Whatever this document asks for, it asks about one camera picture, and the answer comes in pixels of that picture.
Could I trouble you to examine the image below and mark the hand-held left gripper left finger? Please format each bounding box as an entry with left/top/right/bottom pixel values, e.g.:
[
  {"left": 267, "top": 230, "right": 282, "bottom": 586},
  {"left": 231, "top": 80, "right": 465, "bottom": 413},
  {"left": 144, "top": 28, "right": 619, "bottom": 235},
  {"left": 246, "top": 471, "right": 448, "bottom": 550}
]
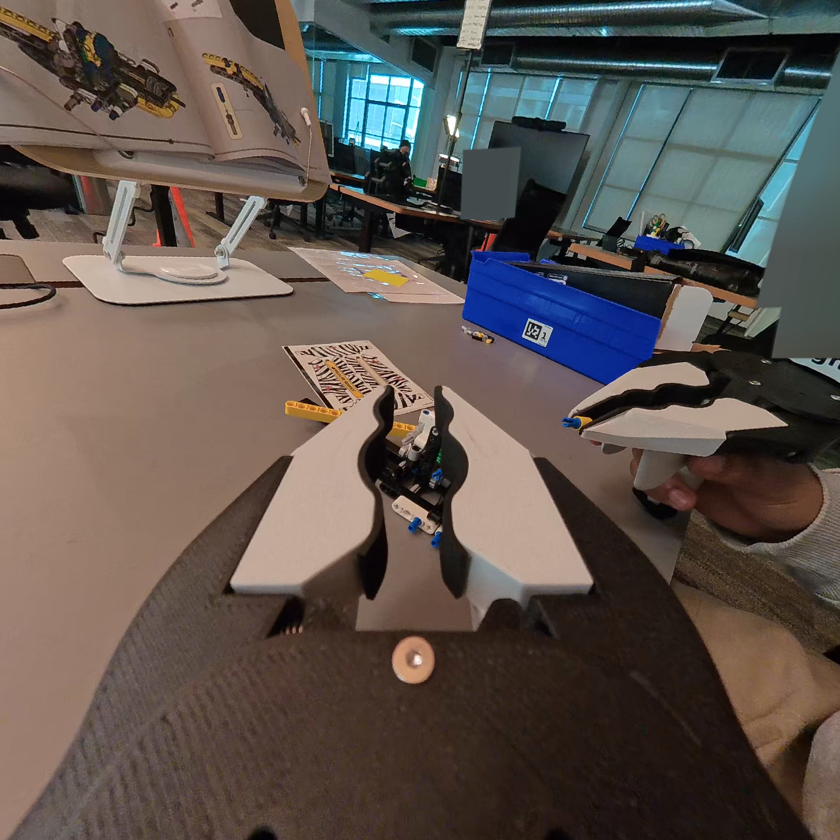
[{"left": 230, "top": 386, "right": 397, "bottom": 601}]

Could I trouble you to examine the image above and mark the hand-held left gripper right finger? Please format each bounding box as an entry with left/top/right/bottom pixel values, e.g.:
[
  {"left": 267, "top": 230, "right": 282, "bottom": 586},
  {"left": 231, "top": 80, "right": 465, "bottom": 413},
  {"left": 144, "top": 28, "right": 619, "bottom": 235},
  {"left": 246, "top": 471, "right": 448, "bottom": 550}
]
[{"left": 433, "top": 386, "right": 596, "bottom": 623}]

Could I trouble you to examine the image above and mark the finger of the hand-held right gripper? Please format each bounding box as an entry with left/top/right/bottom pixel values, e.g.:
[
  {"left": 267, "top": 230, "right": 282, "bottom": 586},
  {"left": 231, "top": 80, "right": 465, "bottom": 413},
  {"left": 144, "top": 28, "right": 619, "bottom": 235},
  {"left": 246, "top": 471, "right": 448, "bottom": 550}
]
[
  {"left": 579, "top": 397, "right": 790, "bottom": 458},
  {"left": 568, "top": 361, "right": 713, "bottom": 424}
]

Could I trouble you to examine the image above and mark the black yellow lego vehicle model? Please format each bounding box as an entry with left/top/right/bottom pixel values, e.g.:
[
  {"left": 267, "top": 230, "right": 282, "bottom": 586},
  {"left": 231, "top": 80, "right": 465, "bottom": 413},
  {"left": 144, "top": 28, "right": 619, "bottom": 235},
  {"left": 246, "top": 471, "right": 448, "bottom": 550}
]
[{"left": 284, "top": 399, "right": 455, "bottom": 551}]

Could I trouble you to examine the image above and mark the person's right forearm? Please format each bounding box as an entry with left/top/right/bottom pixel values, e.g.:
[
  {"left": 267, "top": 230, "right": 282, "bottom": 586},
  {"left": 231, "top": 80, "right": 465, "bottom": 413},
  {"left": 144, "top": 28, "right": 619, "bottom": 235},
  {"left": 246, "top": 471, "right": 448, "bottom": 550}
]
[{"left": 712, "top": 467, "right": 840, "bottom": 611}]

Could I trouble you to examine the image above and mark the lego instruction booklet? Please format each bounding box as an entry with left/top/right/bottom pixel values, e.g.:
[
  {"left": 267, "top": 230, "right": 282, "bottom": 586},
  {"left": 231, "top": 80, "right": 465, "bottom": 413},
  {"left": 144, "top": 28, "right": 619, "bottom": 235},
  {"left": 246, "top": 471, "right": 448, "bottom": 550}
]
[{"left": 0, "top": 0, "right": 312, "bottom": 178}]

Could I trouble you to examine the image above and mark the person's right hand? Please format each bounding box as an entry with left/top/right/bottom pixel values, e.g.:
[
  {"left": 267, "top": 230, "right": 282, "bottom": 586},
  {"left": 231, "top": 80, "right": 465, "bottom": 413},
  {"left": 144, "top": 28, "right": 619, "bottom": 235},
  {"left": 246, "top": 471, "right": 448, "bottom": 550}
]
[{"left": 630, "top": 454, "right": 825, "bottom": 543}]

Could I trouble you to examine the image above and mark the black bag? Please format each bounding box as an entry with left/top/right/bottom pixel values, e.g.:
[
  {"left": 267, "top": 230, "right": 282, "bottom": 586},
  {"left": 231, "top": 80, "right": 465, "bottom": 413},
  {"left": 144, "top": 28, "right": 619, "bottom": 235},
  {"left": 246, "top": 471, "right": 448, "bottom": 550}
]
[{"left": 646, "top": 249, "right": 766, "bottom": 298}]

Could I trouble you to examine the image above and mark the small blue organizer bin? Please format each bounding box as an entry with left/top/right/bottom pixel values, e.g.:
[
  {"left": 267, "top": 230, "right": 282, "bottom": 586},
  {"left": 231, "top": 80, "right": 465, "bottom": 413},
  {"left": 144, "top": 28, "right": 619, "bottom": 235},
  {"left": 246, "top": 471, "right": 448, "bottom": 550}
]
[{"left": 633, "top": 213, "right": 690, "bottom": 256}]

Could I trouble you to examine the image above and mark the zebra striped sticker sheet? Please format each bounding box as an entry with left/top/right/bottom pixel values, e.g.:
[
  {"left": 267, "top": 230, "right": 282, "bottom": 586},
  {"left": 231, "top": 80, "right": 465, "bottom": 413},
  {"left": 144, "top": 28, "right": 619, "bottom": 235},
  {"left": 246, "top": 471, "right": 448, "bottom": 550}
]
[{"left": 282, "top": 340, "right": 435, "bottom": 416}]

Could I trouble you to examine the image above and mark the blue storage bin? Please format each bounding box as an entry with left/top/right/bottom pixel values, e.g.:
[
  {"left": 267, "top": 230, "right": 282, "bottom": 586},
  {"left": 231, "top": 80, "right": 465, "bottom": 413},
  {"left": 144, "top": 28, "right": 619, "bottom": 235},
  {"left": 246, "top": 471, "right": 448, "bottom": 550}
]
[{"left": 462, "top": 251, "right": 664, "bottom": 386}]

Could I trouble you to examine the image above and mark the large black monitor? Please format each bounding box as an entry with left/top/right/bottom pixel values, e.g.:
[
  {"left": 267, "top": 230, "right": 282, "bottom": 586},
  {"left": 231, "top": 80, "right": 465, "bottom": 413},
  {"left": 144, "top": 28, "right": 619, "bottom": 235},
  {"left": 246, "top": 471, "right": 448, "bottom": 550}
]
[{"left": 489, "top": 117, "right": 592, "bottom": 260}]

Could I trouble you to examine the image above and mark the clear plastic sheet yellow patch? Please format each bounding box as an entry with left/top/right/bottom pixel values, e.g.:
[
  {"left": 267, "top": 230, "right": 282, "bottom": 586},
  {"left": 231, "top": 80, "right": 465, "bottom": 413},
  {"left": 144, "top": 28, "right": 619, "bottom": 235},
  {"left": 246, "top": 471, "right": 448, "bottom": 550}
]
[{"left": 287, "top": 246, "right": 468, "bottom": 306}]

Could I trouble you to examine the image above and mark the white book stand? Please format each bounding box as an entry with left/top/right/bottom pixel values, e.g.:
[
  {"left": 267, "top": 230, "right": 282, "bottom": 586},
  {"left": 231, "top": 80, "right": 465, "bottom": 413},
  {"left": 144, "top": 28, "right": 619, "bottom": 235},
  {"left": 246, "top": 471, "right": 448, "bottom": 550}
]
[{"left": 13, "top": 0, "right": 332, "bottom": 307}]

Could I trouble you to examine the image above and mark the tan pillow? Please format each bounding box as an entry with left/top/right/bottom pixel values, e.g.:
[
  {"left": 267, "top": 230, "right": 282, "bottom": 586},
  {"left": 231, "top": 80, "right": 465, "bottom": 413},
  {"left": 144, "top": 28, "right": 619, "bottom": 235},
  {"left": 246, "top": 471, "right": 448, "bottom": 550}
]
[{"left": 676, "top": 584, "right": 840, "bottom": 821}]

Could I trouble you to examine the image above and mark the hanging white paper sheet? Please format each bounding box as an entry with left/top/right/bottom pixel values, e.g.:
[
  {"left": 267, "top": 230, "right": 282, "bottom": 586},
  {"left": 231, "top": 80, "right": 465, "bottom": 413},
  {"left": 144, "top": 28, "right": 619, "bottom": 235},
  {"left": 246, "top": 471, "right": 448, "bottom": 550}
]
[{"left": 455, "top": 0, "right": 494, "bottom": 51}]

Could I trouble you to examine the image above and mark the black cable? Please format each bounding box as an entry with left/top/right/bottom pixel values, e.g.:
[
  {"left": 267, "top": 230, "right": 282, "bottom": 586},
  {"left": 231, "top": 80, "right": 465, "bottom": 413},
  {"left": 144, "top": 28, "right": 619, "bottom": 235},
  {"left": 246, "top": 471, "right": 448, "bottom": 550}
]
[{"left": 0, "top": 282, "right": 57, "bottom": 311}]

